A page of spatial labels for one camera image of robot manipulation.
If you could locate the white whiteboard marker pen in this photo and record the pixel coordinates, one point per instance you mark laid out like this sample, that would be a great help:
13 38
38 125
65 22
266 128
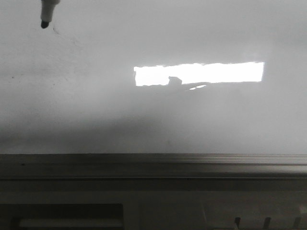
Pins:
47 9

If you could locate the white glossy whiteboard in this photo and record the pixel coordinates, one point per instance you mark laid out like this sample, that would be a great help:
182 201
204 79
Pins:
154 76

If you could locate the grey aluminium whiteboard frame rail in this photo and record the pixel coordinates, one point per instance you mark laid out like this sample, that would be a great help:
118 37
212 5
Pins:
151 165

